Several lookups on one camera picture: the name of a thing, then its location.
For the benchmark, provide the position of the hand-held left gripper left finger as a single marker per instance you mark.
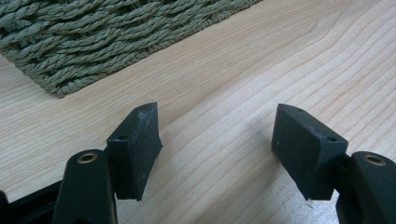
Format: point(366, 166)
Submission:
point(134, 152)

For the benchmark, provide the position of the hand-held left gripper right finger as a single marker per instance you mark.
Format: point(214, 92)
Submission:
point(305, 152)

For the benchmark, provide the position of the green woven basket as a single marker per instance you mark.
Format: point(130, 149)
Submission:
point(77, 43)

